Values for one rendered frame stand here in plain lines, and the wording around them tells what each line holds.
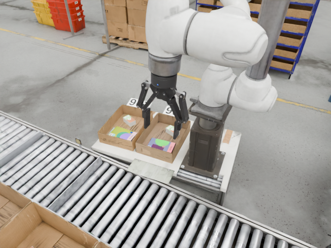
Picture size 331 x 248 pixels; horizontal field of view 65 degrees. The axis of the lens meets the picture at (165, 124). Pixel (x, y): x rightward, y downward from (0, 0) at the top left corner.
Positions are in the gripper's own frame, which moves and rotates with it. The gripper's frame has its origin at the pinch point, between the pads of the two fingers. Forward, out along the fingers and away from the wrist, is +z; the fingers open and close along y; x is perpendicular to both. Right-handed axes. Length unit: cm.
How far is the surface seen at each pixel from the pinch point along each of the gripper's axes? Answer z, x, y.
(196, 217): 78, -23, -13
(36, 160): 83, -15, 102
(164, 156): 73, -53, 22
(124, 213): 80, -8, 24
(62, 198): 79, 2, 61
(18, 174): 83, 0, 102
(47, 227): 67, 23, 48
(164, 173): 78, -44, 17
